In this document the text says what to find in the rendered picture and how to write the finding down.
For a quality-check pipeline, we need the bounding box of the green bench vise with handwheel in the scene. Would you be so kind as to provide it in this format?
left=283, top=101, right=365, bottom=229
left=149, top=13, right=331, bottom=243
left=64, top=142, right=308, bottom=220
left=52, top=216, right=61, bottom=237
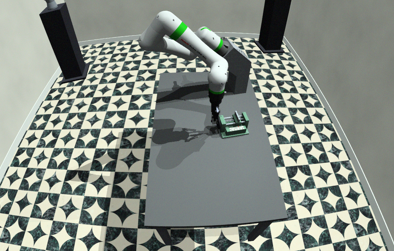
left=216, top=111, right=249, bottom=138

